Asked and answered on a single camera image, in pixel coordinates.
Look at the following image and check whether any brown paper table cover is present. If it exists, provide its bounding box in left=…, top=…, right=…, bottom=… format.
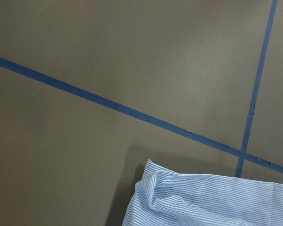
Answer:
left=0, top=0, right=272, bottom=226

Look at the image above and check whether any light blue striped shirt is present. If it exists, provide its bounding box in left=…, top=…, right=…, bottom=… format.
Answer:
left=123, top=161, right=283, bottom=226

